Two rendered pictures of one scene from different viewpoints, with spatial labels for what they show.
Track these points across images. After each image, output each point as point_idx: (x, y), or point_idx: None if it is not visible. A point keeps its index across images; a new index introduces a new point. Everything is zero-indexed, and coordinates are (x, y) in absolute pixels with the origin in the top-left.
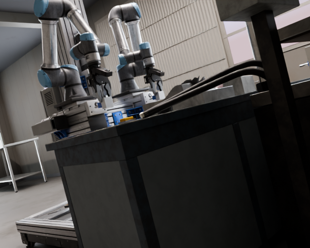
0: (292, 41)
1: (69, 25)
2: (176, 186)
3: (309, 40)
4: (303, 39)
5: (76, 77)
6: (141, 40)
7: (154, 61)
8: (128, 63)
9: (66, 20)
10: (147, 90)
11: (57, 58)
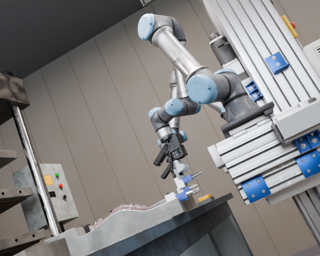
0: (27, 246)
1: (219, 31)
2: None
3: None
4: (10, 251)
5: (226, 120)
6: (172, 61)
7: (158, 136)
8: (191, 114)
9: (216, 26)
10: (225, 130)
11: (216, 107)
